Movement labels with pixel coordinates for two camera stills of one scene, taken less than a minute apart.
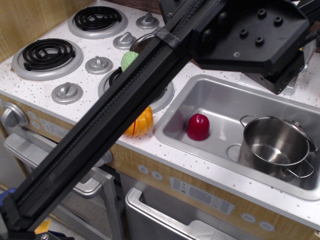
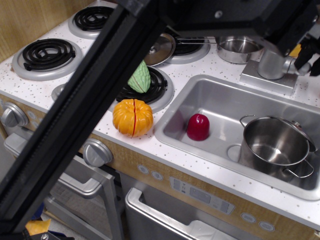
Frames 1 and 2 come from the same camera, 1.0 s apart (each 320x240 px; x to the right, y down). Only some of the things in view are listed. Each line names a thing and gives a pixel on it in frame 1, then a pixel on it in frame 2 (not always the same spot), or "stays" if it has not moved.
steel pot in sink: x=273 y=145 stays
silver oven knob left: x=13 y=116 stays
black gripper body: x=284 y=73 to x=291 y=32
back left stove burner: x=98 y=22 stays
